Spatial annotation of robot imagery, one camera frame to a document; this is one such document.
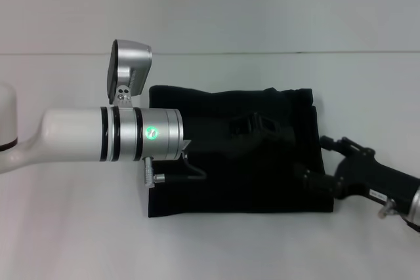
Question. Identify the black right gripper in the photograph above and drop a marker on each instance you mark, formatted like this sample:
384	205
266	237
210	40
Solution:
370	175

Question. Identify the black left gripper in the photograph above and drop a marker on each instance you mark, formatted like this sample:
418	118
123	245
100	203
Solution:
206	139

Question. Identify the black FREE print t-shirt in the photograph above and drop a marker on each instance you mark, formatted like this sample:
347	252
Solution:
236	181

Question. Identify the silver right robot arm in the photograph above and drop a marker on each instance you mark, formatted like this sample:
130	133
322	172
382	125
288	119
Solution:
415	206

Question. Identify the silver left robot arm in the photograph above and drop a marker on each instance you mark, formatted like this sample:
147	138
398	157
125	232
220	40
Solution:
82	135

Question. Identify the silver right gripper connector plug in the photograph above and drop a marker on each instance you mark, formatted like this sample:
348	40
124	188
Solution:
384	209

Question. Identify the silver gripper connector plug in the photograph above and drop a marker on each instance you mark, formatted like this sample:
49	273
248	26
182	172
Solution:
150	175
384	209

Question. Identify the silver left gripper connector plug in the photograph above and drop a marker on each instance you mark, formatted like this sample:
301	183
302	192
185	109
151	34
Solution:
150	175

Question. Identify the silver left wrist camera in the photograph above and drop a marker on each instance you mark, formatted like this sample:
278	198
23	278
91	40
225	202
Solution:
129	70

